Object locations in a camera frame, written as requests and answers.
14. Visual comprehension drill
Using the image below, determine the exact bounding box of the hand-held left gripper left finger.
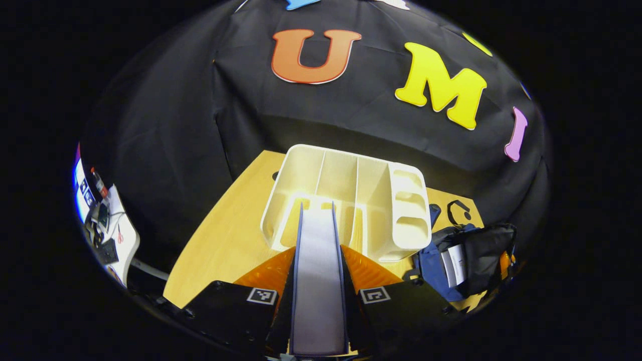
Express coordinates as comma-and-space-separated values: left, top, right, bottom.
182, 245, 297, 357

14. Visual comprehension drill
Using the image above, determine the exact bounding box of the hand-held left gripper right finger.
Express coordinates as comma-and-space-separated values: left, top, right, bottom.
340, 244, 454, 352

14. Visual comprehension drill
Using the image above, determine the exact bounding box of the blue schoolbag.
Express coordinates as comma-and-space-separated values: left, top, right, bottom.
403, 200, 518, 303

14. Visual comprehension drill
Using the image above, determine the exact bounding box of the white book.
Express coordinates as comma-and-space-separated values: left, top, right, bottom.
440, 244, 467, 288

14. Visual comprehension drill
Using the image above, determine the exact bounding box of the pale blue book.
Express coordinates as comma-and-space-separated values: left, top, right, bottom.
288, 203, 351, 358

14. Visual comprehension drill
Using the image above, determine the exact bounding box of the cream plastic bookshelf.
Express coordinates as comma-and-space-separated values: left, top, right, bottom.
260, 144, 432, 263

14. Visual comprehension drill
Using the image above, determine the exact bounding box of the white side table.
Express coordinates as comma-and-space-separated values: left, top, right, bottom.
83, 183, 141, 287

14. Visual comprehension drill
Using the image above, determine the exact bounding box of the black backdrop cloth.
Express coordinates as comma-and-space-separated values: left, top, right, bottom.
80, 0, 553, 284

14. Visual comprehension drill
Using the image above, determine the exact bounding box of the red-capped bottle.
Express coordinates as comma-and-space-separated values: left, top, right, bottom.
90, 167, 109, 199

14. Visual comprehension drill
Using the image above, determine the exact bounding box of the blue lit screen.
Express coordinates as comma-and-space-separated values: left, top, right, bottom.
73, 144, 97, 224

